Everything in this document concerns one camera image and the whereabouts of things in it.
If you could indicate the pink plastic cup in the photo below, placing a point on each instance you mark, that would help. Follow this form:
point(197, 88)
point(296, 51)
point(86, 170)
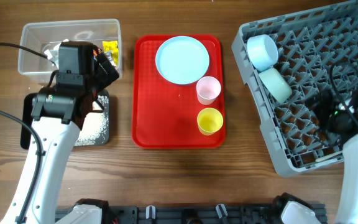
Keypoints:
point(208, 89)

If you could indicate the clear plastic waste bin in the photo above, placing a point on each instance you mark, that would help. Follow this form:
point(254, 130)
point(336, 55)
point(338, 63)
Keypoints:
point(44, 36)

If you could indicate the light blue bowl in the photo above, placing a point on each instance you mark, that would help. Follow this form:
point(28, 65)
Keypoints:
point(262, 52)

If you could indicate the yellow snack wrapper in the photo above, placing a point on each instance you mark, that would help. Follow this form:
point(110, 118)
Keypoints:
point(111, 49)

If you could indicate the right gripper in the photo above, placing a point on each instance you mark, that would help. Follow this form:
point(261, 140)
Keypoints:
point(331, 103)

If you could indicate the green bowl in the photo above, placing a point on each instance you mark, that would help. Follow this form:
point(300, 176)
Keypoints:
point(276, 84)

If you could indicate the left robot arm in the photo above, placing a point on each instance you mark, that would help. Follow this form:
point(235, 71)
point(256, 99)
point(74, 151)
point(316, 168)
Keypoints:
point(58, 112)

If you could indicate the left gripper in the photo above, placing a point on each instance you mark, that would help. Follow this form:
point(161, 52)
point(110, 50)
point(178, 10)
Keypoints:
point(103, 79)

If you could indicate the white tissue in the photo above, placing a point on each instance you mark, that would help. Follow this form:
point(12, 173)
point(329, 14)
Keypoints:
point(51, 53)

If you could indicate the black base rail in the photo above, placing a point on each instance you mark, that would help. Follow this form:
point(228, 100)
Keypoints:
point(247, 214)

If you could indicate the light blue plate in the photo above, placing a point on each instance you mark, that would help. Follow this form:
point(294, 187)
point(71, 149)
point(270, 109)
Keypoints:
point(182, 60)

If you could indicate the white plastic spoon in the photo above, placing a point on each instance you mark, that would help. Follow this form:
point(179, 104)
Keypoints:
point(324, 158)

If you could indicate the pile of rice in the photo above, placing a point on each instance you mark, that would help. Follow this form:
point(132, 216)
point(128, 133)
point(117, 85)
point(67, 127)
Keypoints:
point(96, 126)

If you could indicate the black food waste tray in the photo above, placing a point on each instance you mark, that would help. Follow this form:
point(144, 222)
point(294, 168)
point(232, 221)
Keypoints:
point(25, 134)

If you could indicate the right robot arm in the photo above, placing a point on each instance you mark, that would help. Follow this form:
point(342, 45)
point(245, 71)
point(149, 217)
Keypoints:
point(339, 116)

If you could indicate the red plastic tray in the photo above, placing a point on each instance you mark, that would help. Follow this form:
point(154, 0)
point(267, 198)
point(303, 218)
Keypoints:
point(164, 114)

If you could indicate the grey dishwasher rack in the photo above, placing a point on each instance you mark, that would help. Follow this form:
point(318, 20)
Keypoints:
point(308, 43)

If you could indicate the yellow plastic cup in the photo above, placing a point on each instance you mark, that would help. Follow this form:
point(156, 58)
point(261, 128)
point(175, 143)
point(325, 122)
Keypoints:
point(209, 121)

